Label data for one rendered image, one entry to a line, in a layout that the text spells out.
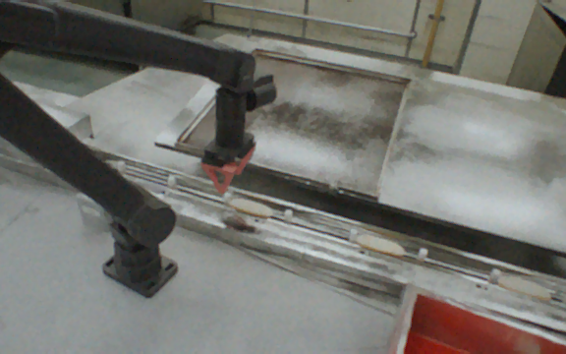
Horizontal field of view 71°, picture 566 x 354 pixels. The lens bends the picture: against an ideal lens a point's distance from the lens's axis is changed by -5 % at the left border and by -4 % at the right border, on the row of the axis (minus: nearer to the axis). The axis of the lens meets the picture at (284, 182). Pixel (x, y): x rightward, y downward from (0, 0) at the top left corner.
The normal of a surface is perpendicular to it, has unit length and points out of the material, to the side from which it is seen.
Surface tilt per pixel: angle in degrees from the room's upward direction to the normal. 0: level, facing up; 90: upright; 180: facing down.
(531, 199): 10
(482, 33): 90
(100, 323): 0
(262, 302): 0
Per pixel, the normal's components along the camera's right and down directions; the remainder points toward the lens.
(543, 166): 0.01, -0.70
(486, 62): -0.34, 0.54
